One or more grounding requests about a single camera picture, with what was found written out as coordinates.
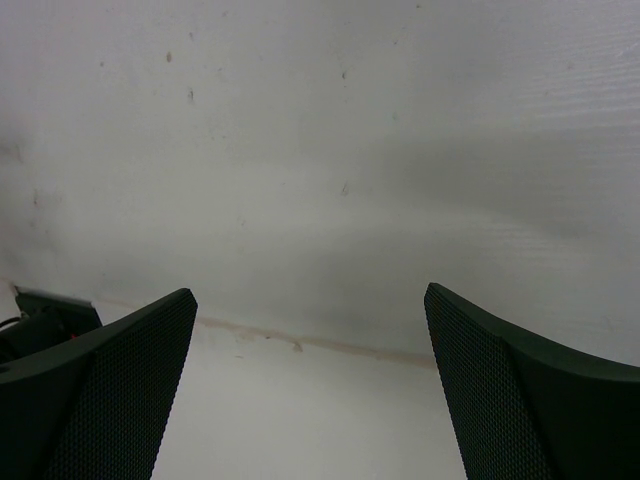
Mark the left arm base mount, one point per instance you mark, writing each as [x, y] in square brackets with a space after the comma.
[45, 320]

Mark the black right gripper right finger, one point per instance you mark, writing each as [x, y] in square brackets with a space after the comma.
[525, 407]

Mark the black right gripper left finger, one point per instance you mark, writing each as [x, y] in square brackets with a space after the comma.
[96, 406]

